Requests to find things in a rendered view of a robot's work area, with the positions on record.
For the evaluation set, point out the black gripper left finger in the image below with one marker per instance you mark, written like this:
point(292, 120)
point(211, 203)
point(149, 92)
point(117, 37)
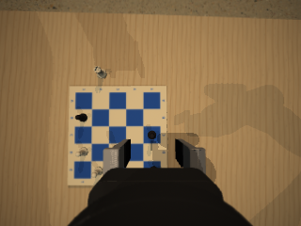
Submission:
point(118, 156)

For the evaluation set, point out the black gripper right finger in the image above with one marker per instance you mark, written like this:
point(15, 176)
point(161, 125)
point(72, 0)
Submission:
point(189, 156)

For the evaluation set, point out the white pawn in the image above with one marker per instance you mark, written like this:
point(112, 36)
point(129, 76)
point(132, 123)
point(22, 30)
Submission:
point(82, 151)
point(97, 171)

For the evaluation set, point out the blue and cream chessboard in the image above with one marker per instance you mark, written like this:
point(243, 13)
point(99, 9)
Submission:
point(115, 113)

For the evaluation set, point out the white chess rook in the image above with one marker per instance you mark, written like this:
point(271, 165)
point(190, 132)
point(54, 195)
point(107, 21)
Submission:
point(100, 72)

